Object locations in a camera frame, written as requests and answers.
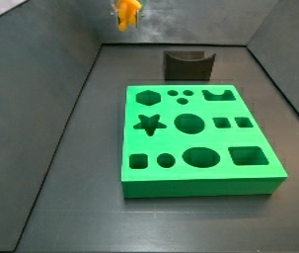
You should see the yellow three prong object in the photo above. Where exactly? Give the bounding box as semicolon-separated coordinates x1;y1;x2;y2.
117;0;144;32

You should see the black curved fixture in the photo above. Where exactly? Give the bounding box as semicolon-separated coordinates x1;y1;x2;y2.
164;50;217;81

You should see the green shape sorting block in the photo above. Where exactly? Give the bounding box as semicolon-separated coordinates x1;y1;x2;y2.
122;84;288;198

